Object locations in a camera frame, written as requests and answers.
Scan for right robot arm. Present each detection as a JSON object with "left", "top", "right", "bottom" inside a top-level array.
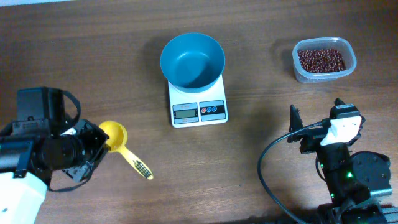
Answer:
[{"left": 288, "top": 98, "right": 397, "bottom": 223}]

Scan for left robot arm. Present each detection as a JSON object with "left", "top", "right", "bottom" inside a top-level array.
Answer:
[{"left": 1, "top": 87, "right": 110, "bottom": 223}]

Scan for red beans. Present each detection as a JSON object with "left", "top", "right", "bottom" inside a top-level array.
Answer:
[{"left": 298, "top": 48, "right": 346, "bottom": 73}]

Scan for black left camera cable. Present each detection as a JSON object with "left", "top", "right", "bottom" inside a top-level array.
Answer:
[{"left": 46, "top": 89, "right": 94, "bottom": 192}]

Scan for white digital kitchen scale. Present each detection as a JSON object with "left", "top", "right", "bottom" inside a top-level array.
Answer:
[{"left": 168, "top": 76, "right": 229, "bottom": 128}]

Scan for black right camera cable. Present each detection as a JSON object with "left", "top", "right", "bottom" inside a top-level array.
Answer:
[{"left": 257, "top": 120, "right": 331, "bottom": 224}]

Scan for clear plastic container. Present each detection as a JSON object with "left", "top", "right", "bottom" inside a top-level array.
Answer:
[{"left": 292, "top": 37, "right": 357, "bottom": 83}]

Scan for black camera cable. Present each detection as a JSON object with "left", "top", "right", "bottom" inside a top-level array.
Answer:
[
  {"left": 46, "top": 89, "right": 94, "bottom": 192},
  {"left": 257, "top": 120, "right": 331, "bottom": 224}
]

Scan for blue plastic bowl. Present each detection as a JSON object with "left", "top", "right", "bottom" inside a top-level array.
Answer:
[{"left": 160, "top": 32, "right": 226, "bottom": 93}]

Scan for yellow measuring scoop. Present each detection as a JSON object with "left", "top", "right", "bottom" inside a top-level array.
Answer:
[{"left": 99, "top": 121, "right": 154, "bottom": 180}]

